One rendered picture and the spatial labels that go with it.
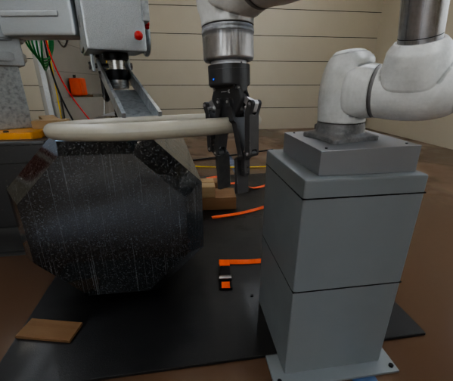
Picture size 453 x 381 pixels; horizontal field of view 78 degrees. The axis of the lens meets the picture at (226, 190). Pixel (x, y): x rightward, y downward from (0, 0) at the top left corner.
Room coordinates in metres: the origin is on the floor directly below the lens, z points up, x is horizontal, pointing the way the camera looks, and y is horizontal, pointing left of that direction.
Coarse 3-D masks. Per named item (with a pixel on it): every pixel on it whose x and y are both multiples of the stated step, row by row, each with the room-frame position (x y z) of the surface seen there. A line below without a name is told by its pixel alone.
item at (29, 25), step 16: (0, 0) 1.80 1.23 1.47; (16, 0) 1.79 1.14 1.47; (32, 0) 1.79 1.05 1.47; (48, 0) 1.79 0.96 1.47; (64, 0) 1.78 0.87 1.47; (0, 16) 1.80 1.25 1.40; (16, 16) 1.79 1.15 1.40; (32, 16) 1.79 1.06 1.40; (48, 16) 1.78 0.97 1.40; (64, 16) 1.78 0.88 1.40; (0, 32) 1.79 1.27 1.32; (16, 32) 1.80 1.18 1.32; (32, 32) 1.79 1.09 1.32; (48, 32) 1.79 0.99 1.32; (64, 32) 1.78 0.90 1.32
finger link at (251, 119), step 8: (248, 104) 0.49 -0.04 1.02; (248, 112) 0.50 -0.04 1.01; (256, 112) 0.50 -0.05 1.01; (248, 120) 0.49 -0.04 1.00; (256, 120) 0.50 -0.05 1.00; (248, 128) 0.49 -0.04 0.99; (256, 128) 0.50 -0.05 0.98; (248, 136) 0.49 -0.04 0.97; (256, 136) 0.50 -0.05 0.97; (248, 144) 0.49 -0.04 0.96; (256, 144) 0.50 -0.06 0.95; (248, 152) 0.49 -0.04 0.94; (256, 152) 0.50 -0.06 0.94
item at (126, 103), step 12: (96, 60) 1.43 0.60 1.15; (132, 72) 1.36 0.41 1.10; (108, 84) 1.11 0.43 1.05; (132, 84) 1.27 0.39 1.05; (120, 96) 1.13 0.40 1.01; (132, 96) 1.15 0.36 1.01; (144, 96) 1.07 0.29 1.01; (120, 108) 0.90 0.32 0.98; (132, 108) 1.03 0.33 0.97; (144, 108) 1.04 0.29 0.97; (156, 108) 0.94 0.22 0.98
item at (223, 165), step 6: (216, 156) 0.55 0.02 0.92; (222, 156) 0.55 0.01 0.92; (228, 156) 0.56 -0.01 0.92; (216, 162) 0.55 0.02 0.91; (222, 162) 0.55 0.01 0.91; (228, 162) 0.56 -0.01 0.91; (222, 168) 0.55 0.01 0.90; (228, 168) 0.56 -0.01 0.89; (222, 174) 0.55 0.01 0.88; (228, 174) 0.56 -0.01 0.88; (222, 180) 0.55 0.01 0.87; (228, 180) 0.56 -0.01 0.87; (222, 186) 0.55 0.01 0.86; (228, 186) 0.56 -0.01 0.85
